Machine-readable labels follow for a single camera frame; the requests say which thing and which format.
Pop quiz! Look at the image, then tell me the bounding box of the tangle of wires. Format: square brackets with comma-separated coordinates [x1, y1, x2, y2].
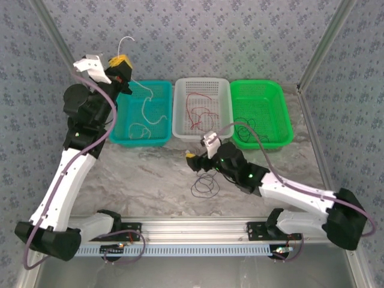
[191, 172, 221, 199]

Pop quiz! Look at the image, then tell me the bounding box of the thin black cable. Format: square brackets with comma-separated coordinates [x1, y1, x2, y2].
[233, 117, 271, 143]

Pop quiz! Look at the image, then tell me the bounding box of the thin red cable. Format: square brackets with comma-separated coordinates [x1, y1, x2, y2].
[185, 91, 220, 133]

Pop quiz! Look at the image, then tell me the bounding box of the thin white cable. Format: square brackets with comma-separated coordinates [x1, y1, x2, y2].
[116, 35, 169, 140]

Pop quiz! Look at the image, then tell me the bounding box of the teal plastic basket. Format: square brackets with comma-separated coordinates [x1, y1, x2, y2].
[108, 79, 173, 148]

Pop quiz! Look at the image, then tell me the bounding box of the white plastic basket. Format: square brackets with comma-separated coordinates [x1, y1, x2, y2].
[171, 77, 234, 140]

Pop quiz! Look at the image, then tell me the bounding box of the green plastic basket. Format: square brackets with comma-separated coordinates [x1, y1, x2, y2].
[229, 79, 295, 151]

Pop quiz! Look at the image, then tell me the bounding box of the small black controller board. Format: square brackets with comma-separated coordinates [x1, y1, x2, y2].
[100, 244, 126, 255]
[271, 245, 294, 256]

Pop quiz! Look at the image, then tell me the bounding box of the left arm purple camera cable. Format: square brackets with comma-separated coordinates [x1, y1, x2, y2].
[23, 68, 148, 270]

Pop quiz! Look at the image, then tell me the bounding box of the arm purple camera cable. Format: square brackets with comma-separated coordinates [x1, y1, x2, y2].
[209, 125, 377, 263]
[23, 68, 148, 270]

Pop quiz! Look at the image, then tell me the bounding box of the right arm purple camera cable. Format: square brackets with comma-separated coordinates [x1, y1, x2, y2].
[209, 125, 377, 263]

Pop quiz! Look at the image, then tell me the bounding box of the aluminium front frame rail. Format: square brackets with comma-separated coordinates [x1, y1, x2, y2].
[68, 217, 359, 243]

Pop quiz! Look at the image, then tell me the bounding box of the aluminium frame corner post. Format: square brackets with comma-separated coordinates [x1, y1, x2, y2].
[29, 0, 79, 70]
[296, 0, 358, 94]

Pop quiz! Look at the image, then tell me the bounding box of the white slotted cable duct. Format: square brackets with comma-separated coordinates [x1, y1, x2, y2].
[74, 243, 290, 257]

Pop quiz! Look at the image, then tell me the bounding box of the aluminium table side rail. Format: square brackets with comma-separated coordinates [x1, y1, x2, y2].
[296, 86, 334, 193]

